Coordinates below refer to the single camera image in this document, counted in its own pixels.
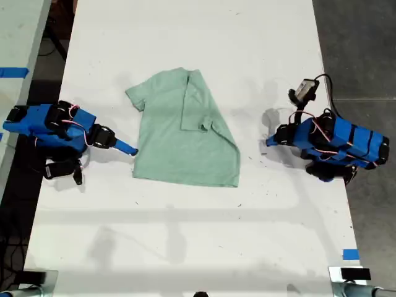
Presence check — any pale green T-shirt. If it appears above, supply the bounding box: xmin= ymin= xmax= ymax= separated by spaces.
xmin=125 ymin=66 xmax=241 ymax=188

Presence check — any long blue tape strip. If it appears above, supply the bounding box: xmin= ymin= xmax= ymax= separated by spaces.
xmin=0 ymin=67 xmax=30 ymax=79

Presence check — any white side table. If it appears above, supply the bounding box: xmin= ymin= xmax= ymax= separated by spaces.
xmin=0 ymin=0 xmax=52 ymax=192

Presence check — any small black box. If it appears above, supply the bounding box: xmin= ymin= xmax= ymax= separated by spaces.
xmin=23 ymin=270 xmax=47 ymax=284
xmin=340 ymin=268 xmax=371 ymax=281

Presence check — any grey metal pipe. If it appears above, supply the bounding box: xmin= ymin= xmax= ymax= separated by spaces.
xmin=332 ymin=283 xmax=396 ymax=297
xmin=0 ymin=286 xmax=43 ymax=297

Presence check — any arm's black camera stalk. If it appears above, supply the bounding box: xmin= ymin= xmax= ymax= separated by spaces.
xmin=72 ymin=159 xmax=84 ymax=186
xmin=288 ymin=88 xmax=310 ymax=124

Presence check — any arm's black camera box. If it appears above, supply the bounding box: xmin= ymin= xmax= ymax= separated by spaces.
xmin=295 ymin=79 xmax=320 ymax=100
xmin=42 ymin=160 xmax=78 ymax=181

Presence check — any black camera cable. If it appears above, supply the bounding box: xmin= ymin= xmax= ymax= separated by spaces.
xmin=314 ymin=73 xmax=341 ymax=118

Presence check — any silver metal bracket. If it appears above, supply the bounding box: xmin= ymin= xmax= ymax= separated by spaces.
xmin=328 ymin=265 xmax=368 ymax=286
xmin=23 ymin=269 xmax=59 ymax=297

